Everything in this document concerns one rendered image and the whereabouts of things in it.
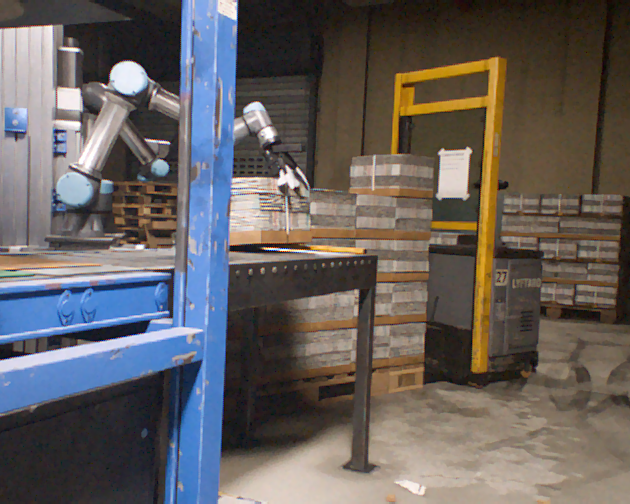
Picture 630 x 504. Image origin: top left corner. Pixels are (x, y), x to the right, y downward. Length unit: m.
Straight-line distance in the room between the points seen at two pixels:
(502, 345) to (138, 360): 3.51
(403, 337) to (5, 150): 2.25
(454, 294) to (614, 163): 5.49
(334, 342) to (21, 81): 1.86
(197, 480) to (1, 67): 1.98
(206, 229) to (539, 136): 8.74
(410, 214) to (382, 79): 6.71
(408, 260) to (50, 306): 2.97
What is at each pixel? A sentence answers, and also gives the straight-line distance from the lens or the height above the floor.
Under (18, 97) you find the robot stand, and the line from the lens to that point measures 3.07.
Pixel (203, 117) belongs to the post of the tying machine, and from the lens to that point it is 1.47.
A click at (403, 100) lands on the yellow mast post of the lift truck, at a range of 4.91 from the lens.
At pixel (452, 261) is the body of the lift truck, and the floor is 0.70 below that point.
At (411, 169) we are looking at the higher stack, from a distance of 4.13.
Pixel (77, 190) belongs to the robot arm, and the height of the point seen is 0.98.
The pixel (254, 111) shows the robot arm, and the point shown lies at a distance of 2.71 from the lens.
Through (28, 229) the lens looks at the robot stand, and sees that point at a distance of 3.04.
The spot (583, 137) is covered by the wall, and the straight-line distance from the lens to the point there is 9.86.
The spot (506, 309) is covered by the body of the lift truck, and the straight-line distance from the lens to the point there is 4.65.
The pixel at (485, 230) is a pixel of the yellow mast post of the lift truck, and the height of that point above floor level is 0.90.
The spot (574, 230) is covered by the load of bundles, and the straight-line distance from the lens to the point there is 8.25.
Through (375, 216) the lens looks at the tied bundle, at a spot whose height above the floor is 0.95.
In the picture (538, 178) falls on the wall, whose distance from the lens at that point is 9.97.
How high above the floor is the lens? 0.92
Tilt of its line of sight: 3 degrees down
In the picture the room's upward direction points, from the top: 3 degrees clockwise
